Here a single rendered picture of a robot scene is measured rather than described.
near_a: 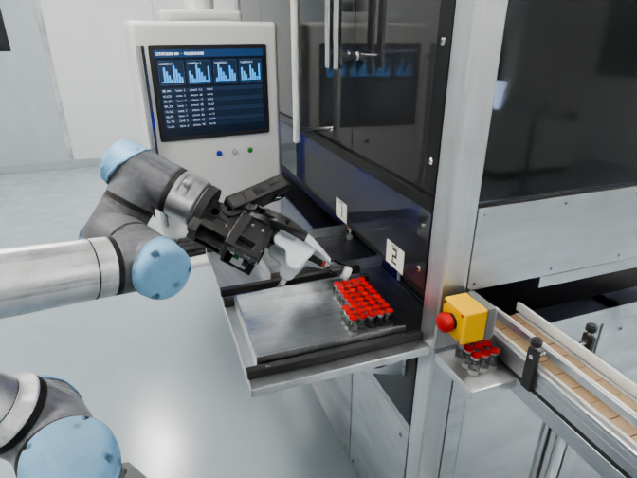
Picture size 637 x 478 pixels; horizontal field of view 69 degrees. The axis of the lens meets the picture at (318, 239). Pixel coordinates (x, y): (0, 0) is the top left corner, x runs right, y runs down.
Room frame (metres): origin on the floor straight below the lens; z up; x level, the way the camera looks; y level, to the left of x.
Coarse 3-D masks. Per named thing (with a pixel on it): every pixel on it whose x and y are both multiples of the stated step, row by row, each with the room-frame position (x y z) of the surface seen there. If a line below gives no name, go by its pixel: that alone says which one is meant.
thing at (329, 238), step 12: (324, 228) 1.45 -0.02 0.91; (336, 228) 1.46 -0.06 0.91; (324, 240) 1.41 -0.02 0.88; (336, 240) 1.41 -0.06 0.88; (348, 240) 1.41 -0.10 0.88; (264, 252) 1.32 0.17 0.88; (336, 252) 1.32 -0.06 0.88; (348, 252) 1.32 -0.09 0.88; (360, 252) 1.32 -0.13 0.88; (264, 264) 1.18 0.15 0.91; (276, 264) 1.24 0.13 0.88; (348, 264) 1.20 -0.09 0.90; (360, 264) 1.21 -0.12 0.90; (372, 264) 1.22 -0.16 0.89; (276, 276) 1.12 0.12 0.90
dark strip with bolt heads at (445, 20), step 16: (448, 0) 0.91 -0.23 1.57; (448, 16) 0.90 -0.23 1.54; (448, 32) 0.90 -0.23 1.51; (448, 48) 0.89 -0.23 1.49; (448, 64) 0.89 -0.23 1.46; (432, 96) 0.93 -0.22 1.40; (432, 112) 0.92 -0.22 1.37; (432, 128) 0.92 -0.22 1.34; (432, 144) 0.91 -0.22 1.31; (432, 160) 0.90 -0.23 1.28; (432, 176) 0.90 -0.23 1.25; (432, 192) 0.89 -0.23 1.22
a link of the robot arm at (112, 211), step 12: (108, 192) 0.64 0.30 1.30; (108, 204) 0.63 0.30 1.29; (120, 204) 0.63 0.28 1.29; (132, 204) 0.63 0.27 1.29; (96, 216) 0.62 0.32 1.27; (108, 216) 0.61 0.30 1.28; (120, 216) 0.61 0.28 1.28; (132, 216) 0.63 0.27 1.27; (144, 216) 0.64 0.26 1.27; (84, 228) 0.62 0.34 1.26; (96, 228) 0.60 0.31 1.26; (108, 228) 0.59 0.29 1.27
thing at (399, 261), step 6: (390, 246) 1.03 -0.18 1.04; (396, 246) 1.00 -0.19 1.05; (390, 252) 1.03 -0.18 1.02; (402, 252) 0.98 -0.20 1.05; (390, 258) 1.03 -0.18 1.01; (396, 258) 1.00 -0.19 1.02; (402, 258) 0.97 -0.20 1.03; (390, 264) 1.03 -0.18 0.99; (396, 264) 1.00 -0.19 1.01; (402, 264) 0.97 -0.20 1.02; (402, 270) 0.97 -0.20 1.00
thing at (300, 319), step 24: (288, 288) 1.05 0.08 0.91; (312, 288) 1.07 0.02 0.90; (240, 312) 0.93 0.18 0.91; (264, 312) 0.98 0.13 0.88; (288, 312) 0.98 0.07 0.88; (312, 312) 0.98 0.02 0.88; (336, 312) 0.98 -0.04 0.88; (264, 336) 0.88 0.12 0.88; (288, 336) 0.88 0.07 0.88; (312, 336) 0.88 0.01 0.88; (336, 336) 0.88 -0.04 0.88; (360, 336) 0.84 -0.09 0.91; (384, 336) 0.86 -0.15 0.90; (264, 360) 0.77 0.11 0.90
